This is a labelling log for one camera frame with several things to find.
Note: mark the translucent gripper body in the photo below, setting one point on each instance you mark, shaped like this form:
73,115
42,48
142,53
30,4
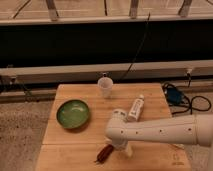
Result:
127,151

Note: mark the dried red pepper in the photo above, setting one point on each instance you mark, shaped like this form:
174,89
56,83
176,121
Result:
104,154

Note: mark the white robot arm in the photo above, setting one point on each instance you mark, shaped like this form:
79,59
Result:
188,129

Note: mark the white tube bottle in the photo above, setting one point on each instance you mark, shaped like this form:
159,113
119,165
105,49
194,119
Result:
136,109

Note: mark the green ceramic bowl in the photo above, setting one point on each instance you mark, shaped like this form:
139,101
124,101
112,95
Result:
73,114

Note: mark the translucent plastic cup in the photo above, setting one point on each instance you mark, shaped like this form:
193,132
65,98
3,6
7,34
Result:
105,85

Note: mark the blue power box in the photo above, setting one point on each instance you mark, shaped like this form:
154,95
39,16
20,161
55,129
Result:
174,96

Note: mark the grey metal rail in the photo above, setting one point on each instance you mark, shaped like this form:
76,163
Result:
92,72

